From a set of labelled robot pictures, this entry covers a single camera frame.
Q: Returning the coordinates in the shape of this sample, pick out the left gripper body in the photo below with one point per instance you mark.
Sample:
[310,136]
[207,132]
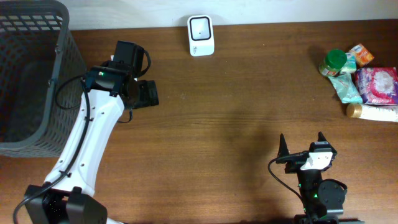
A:
[142,94]

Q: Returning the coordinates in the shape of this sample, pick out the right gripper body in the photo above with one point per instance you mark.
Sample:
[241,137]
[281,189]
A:
[296,157]

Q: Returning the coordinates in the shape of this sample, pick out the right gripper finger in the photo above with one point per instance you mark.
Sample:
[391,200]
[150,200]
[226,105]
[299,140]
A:
[283,149]
[321,137]

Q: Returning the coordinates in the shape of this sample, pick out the teal wet wipes pack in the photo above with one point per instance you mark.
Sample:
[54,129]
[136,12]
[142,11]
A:
[345,89]

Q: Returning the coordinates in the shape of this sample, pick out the white bamboo print tube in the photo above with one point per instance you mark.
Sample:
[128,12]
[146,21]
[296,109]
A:
[374,113]

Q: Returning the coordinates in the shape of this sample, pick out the red purple pad package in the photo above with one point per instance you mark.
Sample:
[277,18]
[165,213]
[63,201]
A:
[377,86]

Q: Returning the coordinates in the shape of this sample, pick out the teal Kleenex tissue pack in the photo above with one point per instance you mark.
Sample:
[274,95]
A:
[350,65]

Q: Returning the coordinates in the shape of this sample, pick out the green lid jar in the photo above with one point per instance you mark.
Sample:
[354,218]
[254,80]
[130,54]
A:
[333,62]

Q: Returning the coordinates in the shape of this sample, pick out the orange Kleenex tissue pack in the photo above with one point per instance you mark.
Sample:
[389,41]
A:
[362,55]

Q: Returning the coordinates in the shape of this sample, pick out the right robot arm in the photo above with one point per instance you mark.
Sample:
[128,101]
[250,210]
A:
[322,199]

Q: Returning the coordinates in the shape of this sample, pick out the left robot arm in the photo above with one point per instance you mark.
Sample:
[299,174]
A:
[109,89]

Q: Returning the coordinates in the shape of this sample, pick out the white barcode scanner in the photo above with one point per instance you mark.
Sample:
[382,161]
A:
[200,35]

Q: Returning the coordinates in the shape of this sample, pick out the grey plastic mesh basket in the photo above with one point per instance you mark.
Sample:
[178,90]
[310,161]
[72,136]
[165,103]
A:
[39,91]

